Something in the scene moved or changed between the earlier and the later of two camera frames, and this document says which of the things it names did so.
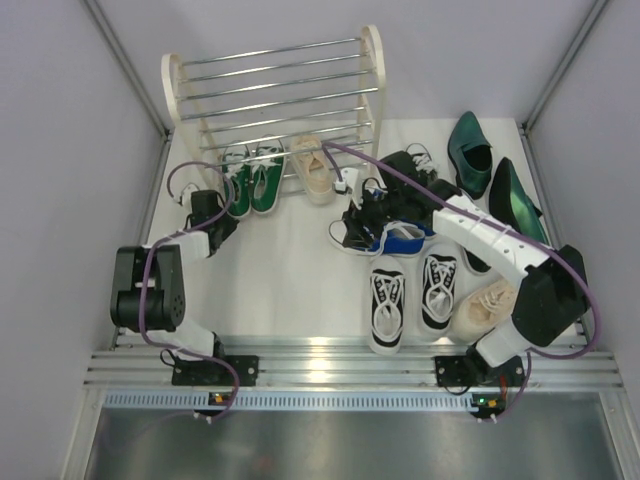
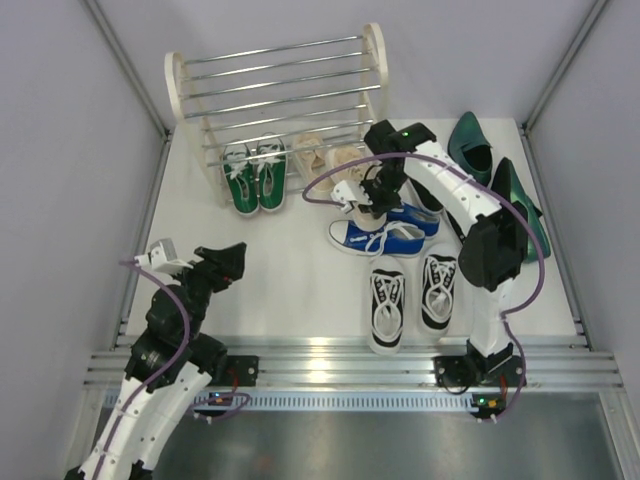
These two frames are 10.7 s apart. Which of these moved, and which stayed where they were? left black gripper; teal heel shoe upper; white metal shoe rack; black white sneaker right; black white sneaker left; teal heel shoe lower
Moved: left black gripper
Stayed: teal heel shoe lower; black white sneaker right; black white sneaker left; white metal shoe rack; teal heel shoe upper
